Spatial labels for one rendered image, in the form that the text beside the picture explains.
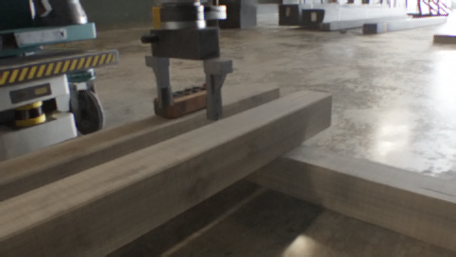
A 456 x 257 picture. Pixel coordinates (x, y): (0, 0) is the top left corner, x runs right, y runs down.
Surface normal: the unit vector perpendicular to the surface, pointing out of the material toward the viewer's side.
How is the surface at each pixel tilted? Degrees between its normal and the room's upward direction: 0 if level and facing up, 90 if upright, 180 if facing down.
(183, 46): 90
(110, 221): 90
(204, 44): 90
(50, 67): 90
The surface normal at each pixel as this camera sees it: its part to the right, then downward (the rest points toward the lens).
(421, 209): -0.65, 0.27
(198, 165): 0.75, 0.19
